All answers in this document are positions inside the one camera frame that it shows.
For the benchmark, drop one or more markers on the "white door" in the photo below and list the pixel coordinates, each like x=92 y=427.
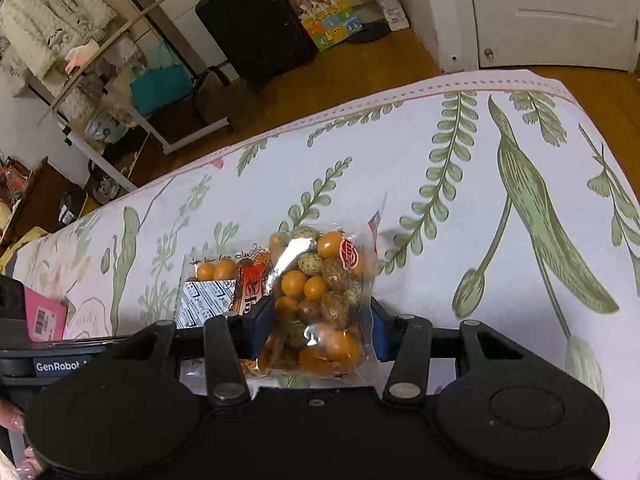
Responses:
x=540 y=15

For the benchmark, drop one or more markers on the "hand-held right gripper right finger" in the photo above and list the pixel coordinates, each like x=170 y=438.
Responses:
x=380 y=332

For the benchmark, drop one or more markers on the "black chair base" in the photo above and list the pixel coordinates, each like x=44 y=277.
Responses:
x=212 y=77

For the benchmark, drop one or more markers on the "colourful cartoon box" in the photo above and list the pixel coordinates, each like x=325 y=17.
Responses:
x=330 y=22

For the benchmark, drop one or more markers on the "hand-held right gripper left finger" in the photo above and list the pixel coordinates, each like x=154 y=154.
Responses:
x=261 y=325

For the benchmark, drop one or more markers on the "black suitcase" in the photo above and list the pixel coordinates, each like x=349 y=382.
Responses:
x=255 y=25

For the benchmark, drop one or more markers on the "white fluffy garment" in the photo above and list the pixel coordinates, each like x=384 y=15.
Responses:
x=45 y=25

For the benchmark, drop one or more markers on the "clear bag of mixed nuts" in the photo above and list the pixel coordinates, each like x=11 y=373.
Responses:
x=320 y=300

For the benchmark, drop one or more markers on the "white metal rack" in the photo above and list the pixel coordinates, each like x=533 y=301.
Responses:
x=165 y=142

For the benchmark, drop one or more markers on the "clear bag of orange nuts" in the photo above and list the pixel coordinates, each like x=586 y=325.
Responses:
x=210 y=300

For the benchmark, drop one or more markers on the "white plastic bag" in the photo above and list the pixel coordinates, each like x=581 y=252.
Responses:
x=386 y=0

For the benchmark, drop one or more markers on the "black round mat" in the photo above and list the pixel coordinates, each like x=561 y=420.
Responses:
x=370 y=32

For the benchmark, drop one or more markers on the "pink cardboard box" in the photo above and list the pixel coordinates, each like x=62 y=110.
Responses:
x=47 y=317

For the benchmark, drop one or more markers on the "teal bag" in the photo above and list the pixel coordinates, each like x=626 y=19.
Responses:
x=160 y=87

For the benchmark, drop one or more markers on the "person's left hand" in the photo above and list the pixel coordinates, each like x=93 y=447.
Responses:
x=12 y=417

